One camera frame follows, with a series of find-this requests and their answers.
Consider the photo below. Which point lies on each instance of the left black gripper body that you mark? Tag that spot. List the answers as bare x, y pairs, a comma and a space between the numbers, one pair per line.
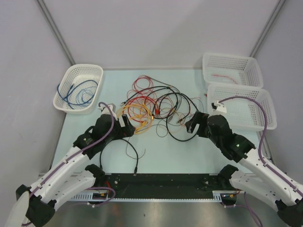
118, 132

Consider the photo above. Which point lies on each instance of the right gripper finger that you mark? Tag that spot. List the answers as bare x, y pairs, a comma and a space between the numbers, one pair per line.
190, 125
200, 117

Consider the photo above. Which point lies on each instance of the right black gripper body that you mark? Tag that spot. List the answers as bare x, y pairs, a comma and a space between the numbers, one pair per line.
203, 130

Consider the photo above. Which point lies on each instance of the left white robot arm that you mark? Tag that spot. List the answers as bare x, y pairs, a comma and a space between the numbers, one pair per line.
37, 204

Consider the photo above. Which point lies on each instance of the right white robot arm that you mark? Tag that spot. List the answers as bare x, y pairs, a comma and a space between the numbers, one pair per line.
273, 186

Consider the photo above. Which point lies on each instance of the near right white basket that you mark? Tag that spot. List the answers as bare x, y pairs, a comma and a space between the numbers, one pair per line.
242, 113

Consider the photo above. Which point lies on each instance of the white basket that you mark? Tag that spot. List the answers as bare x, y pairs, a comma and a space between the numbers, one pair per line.
231, 70
242, 113
79, 89

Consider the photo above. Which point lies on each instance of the far right white basket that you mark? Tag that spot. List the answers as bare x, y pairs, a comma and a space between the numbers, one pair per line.
231, 70

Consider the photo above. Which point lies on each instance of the left white basket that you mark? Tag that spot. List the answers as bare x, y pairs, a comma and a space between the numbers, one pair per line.
79, 89

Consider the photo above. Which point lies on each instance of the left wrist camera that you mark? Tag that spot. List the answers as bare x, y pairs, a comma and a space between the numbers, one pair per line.
106, 108

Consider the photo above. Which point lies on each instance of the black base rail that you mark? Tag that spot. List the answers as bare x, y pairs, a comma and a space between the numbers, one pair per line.
164, 186

